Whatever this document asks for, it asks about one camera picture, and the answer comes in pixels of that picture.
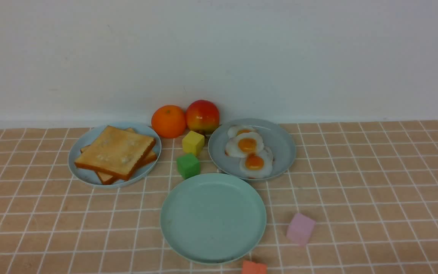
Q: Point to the fried egg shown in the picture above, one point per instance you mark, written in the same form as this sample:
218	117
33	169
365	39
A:
258	166
243	145
236	130

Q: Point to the toast slice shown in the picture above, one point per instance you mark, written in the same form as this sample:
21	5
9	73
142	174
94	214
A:
107	177
114	152

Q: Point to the yellow foam cube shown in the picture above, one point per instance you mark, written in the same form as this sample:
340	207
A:
193	143

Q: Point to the red yellow apple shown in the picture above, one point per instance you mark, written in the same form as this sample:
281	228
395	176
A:
202	116

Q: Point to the grey blue egg plate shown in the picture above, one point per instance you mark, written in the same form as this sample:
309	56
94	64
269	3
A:
274	136

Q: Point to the green foam cube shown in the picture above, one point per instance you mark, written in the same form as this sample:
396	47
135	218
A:
188	165

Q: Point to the orange fruit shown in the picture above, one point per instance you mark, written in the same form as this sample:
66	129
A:
169	121

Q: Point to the teal empty plate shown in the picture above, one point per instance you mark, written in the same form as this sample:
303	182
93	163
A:
213	218

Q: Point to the pink foam cube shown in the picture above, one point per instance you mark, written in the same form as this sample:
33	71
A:
300	229

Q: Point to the light blue toast plate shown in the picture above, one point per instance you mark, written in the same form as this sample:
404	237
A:
115	155

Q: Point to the orange foam block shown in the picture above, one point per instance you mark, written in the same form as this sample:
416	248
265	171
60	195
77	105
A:
249	267

